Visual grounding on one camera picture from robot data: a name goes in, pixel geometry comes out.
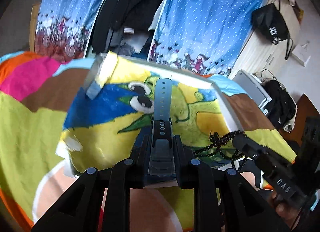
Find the right blue printed curtain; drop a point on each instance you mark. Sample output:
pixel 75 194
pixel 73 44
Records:
pixel 202 36

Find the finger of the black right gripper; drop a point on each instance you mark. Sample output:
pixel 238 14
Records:
pixel 247 146

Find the colourful patchwork bed sheet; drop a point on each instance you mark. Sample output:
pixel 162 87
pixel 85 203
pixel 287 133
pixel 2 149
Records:
pixel 36 95

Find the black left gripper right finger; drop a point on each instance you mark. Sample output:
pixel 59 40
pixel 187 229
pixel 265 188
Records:
pixel 194 174

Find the light blue smart watch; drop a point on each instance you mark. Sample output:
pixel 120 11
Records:
pixel 161 155

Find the blue printed curtain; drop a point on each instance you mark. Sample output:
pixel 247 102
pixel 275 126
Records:
pixel 202 36
pixel 64 28

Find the dark hanging clothes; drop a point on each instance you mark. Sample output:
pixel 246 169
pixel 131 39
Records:
pixel 115 16

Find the right hand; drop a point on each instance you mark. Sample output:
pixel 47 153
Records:
pixel 285 211

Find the black clothes pile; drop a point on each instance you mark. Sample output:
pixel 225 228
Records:
pixel 282 109

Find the left blue printed curtain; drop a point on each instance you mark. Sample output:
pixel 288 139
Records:
pixel 64 28

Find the black hanging bag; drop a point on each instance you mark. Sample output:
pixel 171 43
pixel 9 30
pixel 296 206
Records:
pixel 271 24

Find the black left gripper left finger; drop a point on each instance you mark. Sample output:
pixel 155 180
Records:
pixel 125 175

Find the white tray with cartoon towel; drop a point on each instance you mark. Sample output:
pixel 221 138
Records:
pixel 113 110

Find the grey white storage box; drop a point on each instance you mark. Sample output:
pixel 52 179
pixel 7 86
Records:
pixel 254 89

